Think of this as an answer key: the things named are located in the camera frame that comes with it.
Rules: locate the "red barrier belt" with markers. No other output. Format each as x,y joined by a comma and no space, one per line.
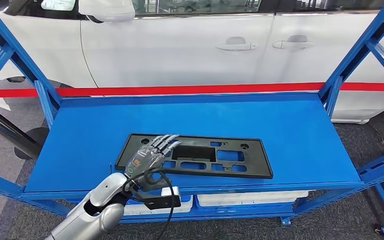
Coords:
178,90

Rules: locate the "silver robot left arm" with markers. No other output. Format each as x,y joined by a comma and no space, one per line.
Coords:
106,192

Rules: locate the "black plastic plate frame part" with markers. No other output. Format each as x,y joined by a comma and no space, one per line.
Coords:
258,159

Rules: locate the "black base barrier stanchion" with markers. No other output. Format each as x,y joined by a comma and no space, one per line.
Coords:
33,142

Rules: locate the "white car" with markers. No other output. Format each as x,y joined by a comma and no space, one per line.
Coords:
178,49

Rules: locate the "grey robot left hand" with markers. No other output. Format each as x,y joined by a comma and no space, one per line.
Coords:
145,159

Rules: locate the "white plastic bin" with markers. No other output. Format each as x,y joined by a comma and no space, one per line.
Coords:
139,209
245,203
251,197

